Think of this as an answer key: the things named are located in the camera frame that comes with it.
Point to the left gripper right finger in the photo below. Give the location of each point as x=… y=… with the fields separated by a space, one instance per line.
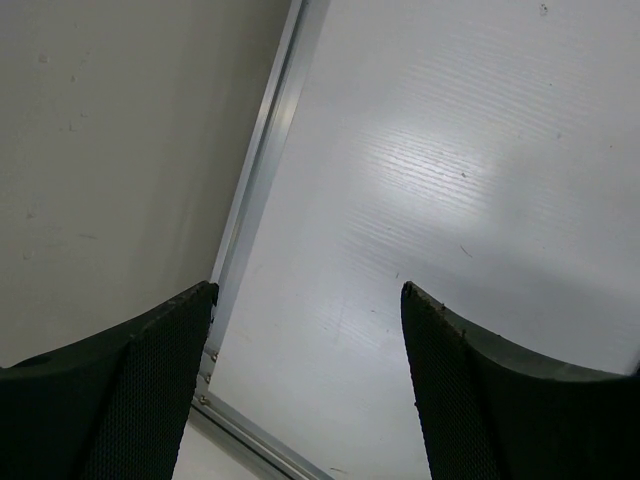
x=492 y=409

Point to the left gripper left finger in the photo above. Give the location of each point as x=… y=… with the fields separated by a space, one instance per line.
x=113 y=405

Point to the aluminium front rail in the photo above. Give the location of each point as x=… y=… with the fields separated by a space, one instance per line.
x=254 y=439

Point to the aluminium rail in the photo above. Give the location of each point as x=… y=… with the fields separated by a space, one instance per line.
x=281 y=96
x=254 y=439

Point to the aluminium left rail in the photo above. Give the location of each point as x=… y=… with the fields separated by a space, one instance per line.
x=281 y=96

